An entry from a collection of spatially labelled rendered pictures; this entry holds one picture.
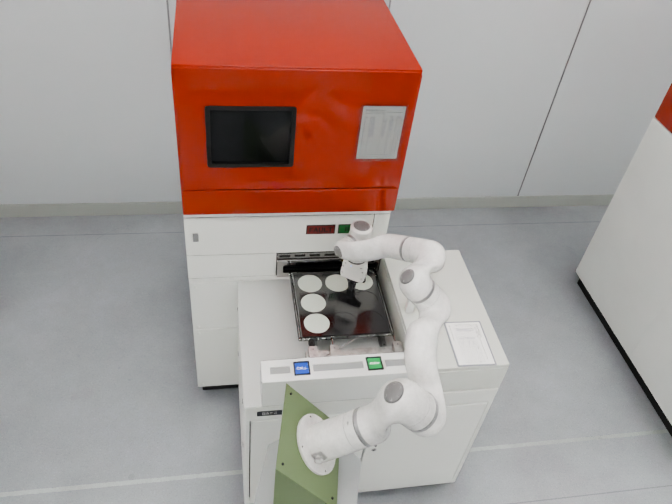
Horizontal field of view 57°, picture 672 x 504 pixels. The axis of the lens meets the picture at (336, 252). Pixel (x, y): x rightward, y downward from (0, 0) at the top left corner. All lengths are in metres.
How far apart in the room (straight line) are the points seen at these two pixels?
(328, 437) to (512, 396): 1.78
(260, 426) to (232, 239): 0.73
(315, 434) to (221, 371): 1.24
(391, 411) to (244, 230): 1.04
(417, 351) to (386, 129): 0.79
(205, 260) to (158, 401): 0.99
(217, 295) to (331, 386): 0.76
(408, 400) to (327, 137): 0.95
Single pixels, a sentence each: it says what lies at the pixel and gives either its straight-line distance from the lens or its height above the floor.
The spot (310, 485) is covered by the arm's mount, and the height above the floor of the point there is 0.97.
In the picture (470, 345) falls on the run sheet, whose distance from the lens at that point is 2.36.
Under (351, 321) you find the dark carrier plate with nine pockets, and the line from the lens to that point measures 2.42.
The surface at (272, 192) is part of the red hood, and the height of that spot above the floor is 1.33.
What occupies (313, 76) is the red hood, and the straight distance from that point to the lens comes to 2.05.
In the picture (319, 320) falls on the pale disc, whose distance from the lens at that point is 2.40.
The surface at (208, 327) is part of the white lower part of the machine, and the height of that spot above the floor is 0.53.
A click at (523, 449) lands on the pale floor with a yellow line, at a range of 3.37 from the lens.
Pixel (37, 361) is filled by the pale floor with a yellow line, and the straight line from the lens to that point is 3.58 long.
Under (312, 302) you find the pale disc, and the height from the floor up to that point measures 0.90.
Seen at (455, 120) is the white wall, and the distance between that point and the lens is 4.17.
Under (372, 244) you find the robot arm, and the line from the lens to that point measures 2.22.
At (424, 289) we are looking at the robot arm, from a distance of 1.94.
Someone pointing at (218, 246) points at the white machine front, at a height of 1.02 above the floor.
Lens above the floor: 2.70
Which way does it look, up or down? 42 degrees down
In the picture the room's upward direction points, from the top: 8 degrees clockwise
